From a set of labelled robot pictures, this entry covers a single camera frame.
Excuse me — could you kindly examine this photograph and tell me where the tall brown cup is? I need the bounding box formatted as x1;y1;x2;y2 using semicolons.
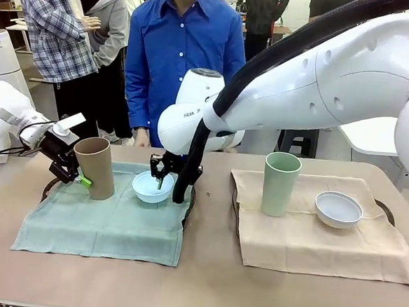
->
69;135;118;202

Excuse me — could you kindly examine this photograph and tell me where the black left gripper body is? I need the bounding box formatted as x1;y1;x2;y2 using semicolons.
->
38;130;80;161

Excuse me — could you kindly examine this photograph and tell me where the light blue bowl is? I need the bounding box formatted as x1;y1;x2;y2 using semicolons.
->
130;170;175;205

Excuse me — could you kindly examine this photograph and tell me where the bystander in blue plaid shirt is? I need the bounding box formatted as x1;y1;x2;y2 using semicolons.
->
5;0;109;139

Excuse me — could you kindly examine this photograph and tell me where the bystander in pale open jacket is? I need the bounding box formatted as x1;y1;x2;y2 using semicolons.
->
67;0;144;146

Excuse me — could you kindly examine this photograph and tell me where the thick black braided cable bundle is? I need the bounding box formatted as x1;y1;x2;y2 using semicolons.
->
172;0;409;221

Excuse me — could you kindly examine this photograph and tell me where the person right forearm blue sleeve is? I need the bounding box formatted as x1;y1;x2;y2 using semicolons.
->
123;74;154;131

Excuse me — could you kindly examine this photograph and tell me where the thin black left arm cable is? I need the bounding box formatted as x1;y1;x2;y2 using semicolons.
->
0;118;59;163

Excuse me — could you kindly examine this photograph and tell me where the person in blue shirt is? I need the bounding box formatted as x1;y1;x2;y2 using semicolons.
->
120;0;251;154

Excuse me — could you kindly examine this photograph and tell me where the white rounded table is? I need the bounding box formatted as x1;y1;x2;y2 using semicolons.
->
338;113;403;157

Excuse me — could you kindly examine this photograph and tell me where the plaid shirt bystander hand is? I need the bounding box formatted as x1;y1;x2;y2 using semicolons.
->
80;13;102;33

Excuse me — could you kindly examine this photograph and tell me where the green cloth mat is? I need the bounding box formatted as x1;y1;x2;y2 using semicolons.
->
9;153;195;268

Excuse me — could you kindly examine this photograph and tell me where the grey white bowl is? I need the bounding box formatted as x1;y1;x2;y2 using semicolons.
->
312;189;366;231

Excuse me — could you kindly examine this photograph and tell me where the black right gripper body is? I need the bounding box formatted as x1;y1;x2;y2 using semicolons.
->
161;150;185;175

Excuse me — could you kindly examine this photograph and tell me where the beige cloth mat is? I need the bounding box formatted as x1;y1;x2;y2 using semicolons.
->
223;168;409;285

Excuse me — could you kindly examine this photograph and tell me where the bystander in dark jacket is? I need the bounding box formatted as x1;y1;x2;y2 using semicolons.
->
240;0;293;67

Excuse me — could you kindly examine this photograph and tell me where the tall green cup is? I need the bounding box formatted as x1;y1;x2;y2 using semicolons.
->
261;151;303;219

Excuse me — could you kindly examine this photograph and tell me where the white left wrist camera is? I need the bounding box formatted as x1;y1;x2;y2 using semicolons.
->
53;111;87;138

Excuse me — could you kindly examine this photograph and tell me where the grey plastic stool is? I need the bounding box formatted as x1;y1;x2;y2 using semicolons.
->
277;125;320;159

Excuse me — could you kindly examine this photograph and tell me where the person right hand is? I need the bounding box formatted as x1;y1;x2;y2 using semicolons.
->
134;126;152;148

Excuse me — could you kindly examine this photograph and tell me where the dark brown serving tray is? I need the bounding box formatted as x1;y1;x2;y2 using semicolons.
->
229;178;398;250
39;156;200;233

